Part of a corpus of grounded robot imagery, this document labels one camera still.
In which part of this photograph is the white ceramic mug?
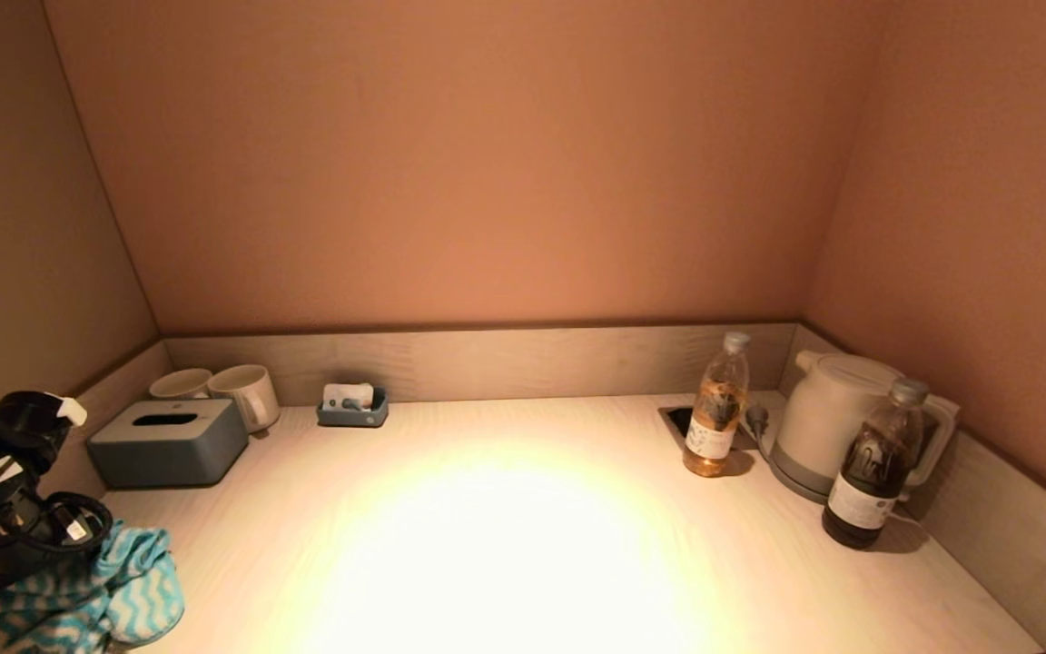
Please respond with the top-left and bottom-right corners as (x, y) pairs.
(149, 368), (215, 401)
(208, 364), (281, 434)

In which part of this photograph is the small grey-blue sachet tray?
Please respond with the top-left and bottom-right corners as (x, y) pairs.
(316, 386), (390, 429)

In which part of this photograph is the dark tea plastic bottle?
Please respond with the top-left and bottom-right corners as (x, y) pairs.
(821, 377), (931, 550)

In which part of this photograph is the grey kettle base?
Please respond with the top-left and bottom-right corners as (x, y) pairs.
(766, 443), (837, 506)

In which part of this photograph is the white electric kettle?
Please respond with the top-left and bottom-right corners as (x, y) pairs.
(773, 350), (960, 500)

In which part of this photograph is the teal white striped cloth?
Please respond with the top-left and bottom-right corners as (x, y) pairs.
(0, 520), (185, 654)

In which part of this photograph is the amber tea plastic bottle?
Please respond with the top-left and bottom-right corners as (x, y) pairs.
(682, 332), (751, 478)

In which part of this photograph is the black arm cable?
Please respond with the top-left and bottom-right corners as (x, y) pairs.
(33, 490), (115, 560)

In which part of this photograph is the grey tissue box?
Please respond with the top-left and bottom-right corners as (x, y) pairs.
(87, 398), (250, 489)

